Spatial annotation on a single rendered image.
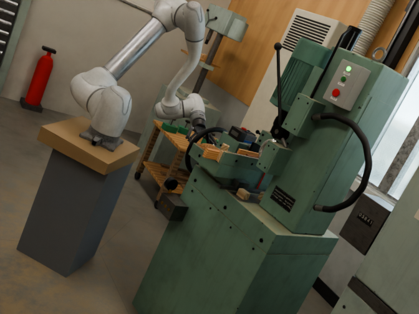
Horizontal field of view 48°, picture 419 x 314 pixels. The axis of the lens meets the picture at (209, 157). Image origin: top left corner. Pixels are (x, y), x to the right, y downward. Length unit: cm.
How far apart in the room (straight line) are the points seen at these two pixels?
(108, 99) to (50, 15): 256
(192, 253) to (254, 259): 36
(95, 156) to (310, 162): 95
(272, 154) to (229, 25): 259
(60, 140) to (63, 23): 264
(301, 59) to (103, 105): 92
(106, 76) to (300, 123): 104
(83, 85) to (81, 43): 246
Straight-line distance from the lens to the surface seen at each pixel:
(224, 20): 437
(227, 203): 199
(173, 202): 213
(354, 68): 179
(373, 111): 187
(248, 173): 209
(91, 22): 484
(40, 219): 247
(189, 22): 243
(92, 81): 240
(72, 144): 222
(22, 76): 484
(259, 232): 186
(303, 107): 184
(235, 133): 224
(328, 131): 186
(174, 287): 223
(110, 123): 227
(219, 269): 201
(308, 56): 205
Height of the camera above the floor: 139
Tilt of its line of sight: 14 degrees down
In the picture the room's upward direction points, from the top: 25 degrees clockwise
